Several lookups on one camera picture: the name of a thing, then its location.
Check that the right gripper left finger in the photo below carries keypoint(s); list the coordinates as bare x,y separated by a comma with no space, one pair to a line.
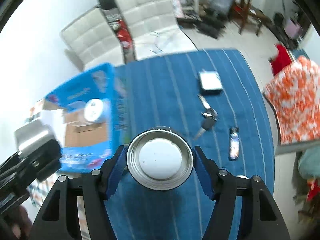
58,215

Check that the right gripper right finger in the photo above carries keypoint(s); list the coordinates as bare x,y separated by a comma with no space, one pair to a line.
260,216

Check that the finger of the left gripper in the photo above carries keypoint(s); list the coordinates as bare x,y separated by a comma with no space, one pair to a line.
18,172

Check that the clear acrylic box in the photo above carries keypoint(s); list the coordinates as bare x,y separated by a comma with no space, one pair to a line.
33,135

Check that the small black lighter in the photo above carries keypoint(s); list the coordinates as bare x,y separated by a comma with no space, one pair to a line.
234,143

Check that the steel cup with white lid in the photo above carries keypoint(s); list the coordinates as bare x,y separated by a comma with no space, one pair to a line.
159,159

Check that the key bunch with black fob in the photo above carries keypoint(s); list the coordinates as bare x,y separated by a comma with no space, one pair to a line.
209,115

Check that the white purifying cream jar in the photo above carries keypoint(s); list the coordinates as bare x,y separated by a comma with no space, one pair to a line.
97,111

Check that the blue cardboard box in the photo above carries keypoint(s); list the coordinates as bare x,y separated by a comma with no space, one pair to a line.
86,145

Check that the grey metal box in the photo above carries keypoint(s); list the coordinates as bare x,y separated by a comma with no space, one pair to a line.
209,82

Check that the plaid orange blue cloth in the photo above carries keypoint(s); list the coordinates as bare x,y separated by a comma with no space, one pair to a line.
38,190

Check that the blue striped tablecloth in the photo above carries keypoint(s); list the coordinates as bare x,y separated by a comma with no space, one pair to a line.
163,91

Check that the orange white floral cushion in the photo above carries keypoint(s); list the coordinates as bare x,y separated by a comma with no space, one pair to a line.
294,95

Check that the white padded chair left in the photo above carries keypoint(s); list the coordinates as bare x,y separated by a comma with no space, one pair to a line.
93,41

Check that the white padded chair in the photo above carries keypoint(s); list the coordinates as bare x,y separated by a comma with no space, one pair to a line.
93,41
153,28

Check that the red cloth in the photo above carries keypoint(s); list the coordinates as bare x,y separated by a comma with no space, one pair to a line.
281,60

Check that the brown wooden chair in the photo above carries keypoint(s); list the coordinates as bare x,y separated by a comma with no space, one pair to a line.
245,10

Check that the white padded chair right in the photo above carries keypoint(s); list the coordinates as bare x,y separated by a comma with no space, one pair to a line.
153,28

